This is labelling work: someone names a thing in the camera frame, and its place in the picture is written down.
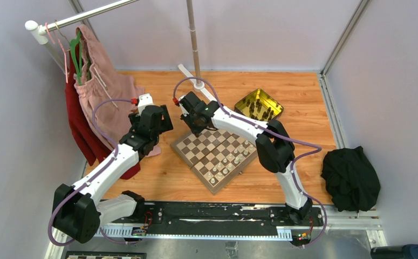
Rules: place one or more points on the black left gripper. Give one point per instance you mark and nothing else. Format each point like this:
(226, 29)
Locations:
(165, 124)

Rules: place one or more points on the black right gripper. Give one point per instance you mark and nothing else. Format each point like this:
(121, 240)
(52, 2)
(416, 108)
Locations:
(196, 130)

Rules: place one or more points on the wooden chess board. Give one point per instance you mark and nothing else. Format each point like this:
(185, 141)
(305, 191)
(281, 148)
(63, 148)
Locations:
(215, 157)

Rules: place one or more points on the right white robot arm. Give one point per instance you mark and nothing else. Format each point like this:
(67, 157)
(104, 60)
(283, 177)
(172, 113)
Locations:
(274, 147)

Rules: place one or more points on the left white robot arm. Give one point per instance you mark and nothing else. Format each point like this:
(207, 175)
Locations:
(78, 210)

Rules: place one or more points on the yellow metal tin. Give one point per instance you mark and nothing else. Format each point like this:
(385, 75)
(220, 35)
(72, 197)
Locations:
(259, 105)

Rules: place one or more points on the pink hanging garment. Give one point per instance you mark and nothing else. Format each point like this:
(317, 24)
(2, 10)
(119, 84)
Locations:
(107, 118)

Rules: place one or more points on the red hanging garment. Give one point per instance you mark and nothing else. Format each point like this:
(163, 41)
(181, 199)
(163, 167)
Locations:
(87, 141)

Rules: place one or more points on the green clothes hanger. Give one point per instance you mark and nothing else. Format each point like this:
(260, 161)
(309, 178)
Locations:
(80, 57)

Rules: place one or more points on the white clothes rack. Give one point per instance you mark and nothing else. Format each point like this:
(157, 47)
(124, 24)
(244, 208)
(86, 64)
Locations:
(41, 34)

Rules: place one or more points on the black crumpled cloth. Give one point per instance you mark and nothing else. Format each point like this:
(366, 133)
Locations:
(350, 179)

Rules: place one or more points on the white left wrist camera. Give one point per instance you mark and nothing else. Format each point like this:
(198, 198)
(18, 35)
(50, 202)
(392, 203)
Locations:
(144, 100)

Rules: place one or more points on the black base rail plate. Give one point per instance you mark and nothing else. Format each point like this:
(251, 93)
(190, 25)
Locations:
(220, 220)

